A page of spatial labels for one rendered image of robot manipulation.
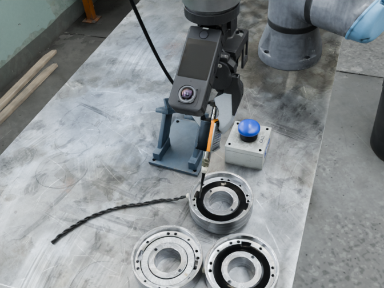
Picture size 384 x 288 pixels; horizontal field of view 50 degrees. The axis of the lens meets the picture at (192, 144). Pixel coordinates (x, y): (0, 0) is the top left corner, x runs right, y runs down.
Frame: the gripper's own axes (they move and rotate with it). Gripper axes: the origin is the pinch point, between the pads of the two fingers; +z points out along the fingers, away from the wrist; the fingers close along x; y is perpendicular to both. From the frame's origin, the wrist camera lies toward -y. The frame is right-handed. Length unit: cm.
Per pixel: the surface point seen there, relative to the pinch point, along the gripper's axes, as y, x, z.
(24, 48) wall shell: 109, 162, 82
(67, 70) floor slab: 110, 135, 93
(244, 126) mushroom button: 7.7, -3.1, 5.7
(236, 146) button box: 5.3, -2.4, 8.6
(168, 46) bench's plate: 37.8, 26.4, 13.2
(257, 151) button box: 5.3, -6.3, 8.6
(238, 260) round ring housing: -14.6, -9.2, 11.3
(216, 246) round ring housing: -14.3, -5.8, 9.5
